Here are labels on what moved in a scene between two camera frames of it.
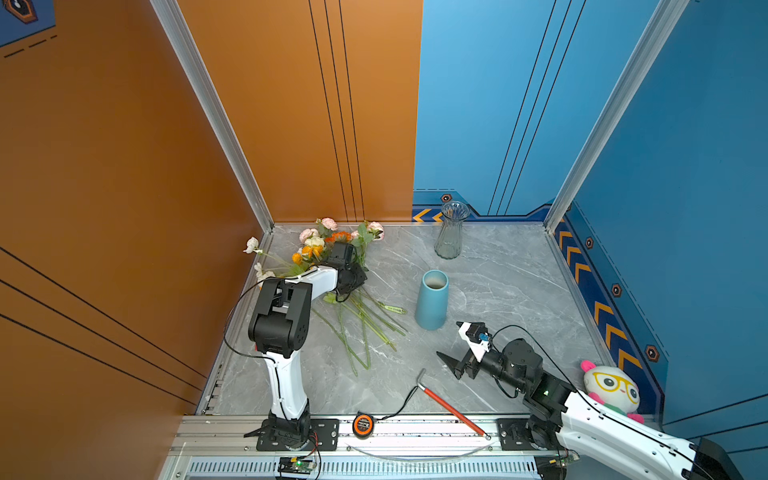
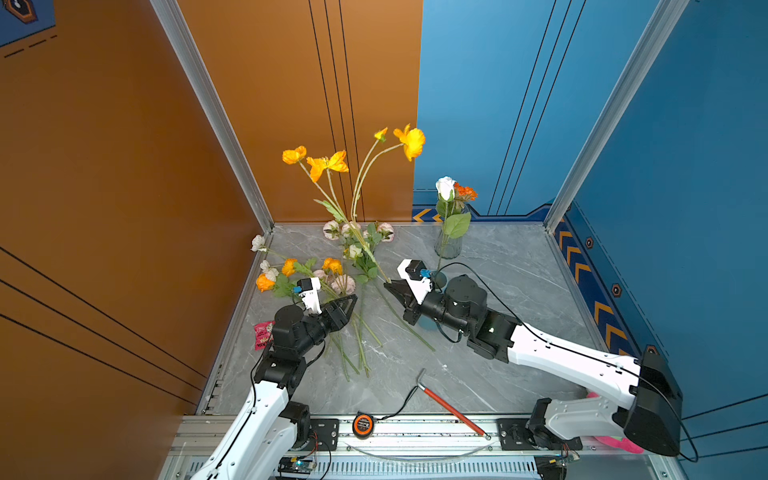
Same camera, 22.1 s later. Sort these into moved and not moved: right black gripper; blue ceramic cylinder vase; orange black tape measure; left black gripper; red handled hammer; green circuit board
Moved: left black gripper; right black gripper
Not moved: red handled hammer; orange black tape measure; blue ceramic cylinder vase; green circuit board
